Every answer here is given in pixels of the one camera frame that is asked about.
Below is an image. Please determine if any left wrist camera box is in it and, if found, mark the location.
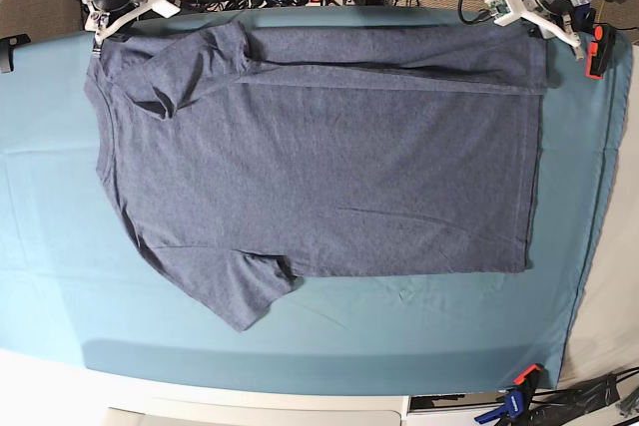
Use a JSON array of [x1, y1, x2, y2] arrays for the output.
[[484, 0, 520, 27]]

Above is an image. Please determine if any blue-grey T-shirt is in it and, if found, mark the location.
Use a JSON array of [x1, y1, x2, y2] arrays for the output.
[[85, 22, 546, 331]]

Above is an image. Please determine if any teal table cloth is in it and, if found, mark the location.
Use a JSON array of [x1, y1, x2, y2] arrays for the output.
[[1, 7, 633, 395]]

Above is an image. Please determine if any black bracket, left edge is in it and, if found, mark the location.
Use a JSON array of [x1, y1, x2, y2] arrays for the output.
[[0, 34, 31, 74]]

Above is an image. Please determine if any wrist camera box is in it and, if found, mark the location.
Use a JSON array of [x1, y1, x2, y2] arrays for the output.
[[484, 0, 520, 27], [152, 0, 181, 18]]

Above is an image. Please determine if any blue orange clamp, bottom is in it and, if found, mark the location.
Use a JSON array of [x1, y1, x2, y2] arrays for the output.
[[474, 363, 543, 425]]

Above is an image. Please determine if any blue clamp, top right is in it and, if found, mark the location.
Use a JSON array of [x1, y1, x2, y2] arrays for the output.
[[570, 4, 596, 34]]

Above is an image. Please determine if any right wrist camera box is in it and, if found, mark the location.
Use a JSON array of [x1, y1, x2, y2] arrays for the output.
[[152, 0, 181, 18]]

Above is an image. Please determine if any black bag, bottom right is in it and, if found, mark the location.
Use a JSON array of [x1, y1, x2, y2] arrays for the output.
[[518, 373, 620, 426]]

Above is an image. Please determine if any orange black clamp, top right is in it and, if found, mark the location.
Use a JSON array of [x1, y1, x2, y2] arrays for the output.
[[585, 24, 617, 80]]

